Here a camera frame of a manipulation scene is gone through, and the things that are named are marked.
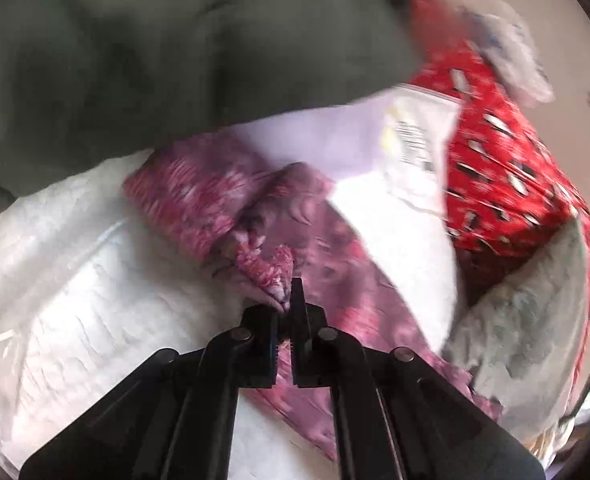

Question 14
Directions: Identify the grey floral pillow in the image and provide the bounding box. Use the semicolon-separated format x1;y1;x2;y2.
0;0;426;226

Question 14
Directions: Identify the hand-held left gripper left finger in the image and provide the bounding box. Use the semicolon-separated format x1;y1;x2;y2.
19;305;280;480

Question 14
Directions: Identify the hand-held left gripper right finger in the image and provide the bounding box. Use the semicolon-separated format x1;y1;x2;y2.
291;277;546;480

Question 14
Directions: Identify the white plastic packet with label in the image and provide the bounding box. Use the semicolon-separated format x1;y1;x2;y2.
231;85;464;218

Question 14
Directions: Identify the purple floral garment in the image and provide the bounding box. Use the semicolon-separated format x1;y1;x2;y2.
122;135;504;463

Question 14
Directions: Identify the red printed blanket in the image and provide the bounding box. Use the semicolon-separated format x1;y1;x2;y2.
404;0;590;461

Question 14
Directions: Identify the white patterned cloth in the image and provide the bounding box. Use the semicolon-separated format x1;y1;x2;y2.
406;0;556;107

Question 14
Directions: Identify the white quilted bed cover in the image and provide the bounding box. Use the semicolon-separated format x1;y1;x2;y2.
0;150;460;468

